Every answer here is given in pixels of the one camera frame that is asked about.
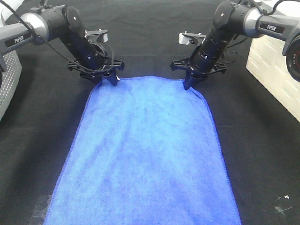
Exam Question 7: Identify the white plastic storage box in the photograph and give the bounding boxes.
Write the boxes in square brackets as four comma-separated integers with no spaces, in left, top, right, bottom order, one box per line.
[246,0,300,123]

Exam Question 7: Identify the blue microfibre towel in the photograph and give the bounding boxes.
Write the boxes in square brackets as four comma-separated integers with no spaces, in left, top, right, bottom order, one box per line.
[45,76,241,225]

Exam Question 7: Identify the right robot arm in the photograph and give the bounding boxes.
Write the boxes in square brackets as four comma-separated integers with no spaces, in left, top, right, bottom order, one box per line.
[170,0,300,90]

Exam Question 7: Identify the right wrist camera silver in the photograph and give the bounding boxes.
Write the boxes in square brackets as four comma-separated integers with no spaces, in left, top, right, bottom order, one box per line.
[178,31,206,45]

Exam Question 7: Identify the clear tape strip right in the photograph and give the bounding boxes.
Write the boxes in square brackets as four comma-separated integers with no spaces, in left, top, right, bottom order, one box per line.
[272,195,294,218]

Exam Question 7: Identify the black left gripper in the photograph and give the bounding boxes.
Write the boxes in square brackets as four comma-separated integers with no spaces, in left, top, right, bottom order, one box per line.
[67,58,124,86]

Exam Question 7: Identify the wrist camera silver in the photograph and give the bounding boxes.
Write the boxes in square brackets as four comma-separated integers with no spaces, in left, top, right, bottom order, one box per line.
[178,31,206,45]
[84,29,108,43]

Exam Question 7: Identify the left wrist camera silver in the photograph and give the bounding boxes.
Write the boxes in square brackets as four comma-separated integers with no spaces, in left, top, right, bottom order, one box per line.
[84,29,108,43]

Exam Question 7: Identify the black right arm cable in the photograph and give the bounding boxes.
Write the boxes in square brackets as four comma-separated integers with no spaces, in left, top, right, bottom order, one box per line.
[222,0,291,64]

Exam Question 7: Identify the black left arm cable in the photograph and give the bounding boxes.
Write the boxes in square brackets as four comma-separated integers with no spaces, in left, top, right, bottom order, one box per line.
[4,0,115,72]

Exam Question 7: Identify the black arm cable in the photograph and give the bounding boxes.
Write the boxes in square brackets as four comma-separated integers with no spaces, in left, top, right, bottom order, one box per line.
[4,0,115,72]
[222,0,291,64]

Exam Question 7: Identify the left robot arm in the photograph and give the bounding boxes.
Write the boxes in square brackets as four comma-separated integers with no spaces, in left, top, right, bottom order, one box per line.
[0,0,124,86]

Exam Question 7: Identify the clear tape strip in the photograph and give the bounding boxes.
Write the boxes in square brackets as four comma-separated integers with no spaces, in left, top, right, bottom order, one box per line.
[30,195,52,225]
[272,195,294,218]

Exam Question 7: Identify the clear tape strip left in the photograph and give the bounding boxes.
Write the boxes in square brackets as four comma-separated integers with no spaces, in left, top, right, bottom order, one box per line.
[30,195,52,225]

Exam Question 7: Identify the grey perforated metal basket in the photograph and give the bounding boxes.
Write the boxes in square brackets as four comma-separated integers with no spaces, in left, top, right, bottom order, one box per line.
[0,9,23,122]

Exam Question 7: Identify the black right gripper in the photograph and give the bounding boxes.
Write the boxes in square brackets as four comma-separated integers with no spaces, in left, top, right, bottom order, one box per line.
[170,58,227,90]

